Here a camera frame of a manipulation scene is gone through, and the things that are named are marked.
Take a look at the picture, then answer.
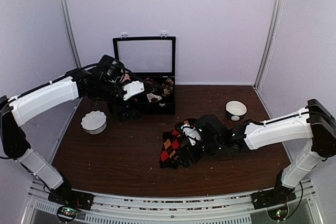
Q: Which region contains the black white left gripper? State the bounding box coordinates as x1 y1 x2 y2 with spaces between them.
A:
94 79 141 121

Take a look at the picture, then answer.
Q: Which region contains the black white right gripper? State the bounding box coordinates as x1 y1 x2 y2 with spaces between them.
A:
171 139 222 169

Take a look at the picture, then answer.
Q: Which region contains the red orange argyle sock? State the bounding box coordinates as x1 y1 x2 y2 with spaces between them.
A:
159 118 196 169

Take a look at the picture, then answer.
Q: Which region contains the beige brown argyle sock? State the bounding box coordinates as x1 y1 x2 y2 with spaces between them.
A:
162 78 174 97

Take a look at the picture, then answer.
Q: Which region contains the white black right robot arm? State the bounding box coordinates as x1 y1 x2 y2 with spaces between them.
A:
174 99 335 204

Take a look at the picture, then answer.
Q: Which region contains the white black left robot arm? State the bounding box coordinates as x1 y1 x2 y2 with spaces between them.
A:
1 55 145 205

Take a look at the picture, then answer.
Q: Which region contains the white bowl dark outside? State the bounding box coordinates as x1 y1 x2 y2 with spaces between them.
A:
225 100 247 121

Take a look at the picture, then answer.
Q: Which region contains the white fluted bowl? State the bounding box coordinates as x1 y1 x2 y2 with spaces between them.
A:
81 111 107 135

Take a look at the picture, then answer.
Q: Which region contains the white sock in box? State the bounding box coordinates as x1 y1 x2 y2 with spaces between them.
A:
146 93 162 103

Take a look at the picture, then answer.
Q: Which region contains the black box with glass lid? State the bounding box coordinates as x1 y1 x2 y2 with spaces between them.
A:
112 36 176 115

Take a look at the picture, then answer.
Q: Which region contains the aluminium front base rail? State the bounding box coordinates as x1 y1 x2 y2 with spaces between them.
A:
20 178 323 224

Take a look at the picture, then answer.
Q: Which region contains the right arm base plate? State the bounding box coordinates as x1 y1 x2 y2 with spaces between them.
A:
251 186 297 209

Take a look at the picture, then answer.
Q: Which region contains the aluminium frame post left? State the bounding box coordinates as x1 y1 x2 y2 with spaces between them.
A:
60 0 82 68

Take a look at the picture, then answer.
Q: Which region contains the aluminium frame post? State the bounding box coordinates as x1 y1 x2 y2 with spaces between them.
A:
60 0 82 68
254 0 284 91

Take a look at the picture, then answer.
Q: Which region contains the aluminium frame post right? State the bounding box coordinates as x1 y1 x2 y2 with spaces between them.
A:
254 0 284 91

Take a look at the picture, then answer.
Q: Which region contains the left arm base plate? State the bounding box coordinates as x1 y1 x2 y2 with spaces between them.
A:
48 178 94 210

